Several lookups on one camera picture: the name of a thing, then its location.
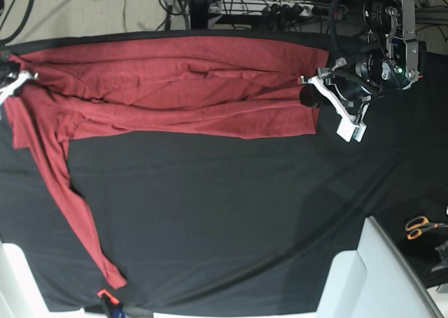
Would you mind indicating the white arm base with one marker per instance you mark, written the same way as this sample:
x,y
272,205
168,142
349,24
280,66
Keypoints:
x,y
374,280
20,295

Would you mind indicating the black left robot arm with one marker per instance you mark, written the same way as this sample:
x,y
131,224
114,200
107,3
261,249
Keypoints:
x,y
393,59

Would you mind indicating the yellow-handled scissors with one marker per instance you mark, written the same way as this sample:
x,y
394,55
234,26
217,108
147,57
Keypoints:
x,y
420,225

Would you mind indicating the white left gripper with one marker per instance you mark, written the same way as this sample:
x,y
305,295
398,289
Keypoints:
x,y
346,91

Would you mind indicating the orange black clamp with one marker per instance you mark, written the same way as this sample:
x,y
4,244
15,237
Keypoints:
x,y
422,52

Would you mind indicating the white power strip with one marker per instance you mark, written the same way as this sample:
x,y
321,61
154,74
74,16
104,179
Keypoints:
x,y
291,10

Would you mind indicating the red long-sleeve shirt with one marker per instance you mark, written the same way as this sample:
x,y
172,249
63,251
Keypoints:
x,y
224,86

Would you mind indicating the black table cloth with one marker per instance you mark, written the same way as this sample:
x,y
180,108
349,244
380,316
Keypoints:
x,y
223,226

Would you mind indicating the black stand pole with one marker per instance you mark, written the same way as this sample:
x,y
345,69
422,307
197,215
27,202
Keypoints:
x,y
199,13

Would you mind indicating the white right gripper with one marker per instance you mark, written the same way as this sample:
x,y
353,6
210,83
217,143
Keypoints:
x,y
15,81

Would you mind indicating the orange blue front clamp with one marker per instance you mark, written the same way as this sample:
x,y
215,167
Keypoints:
x,y
112,307

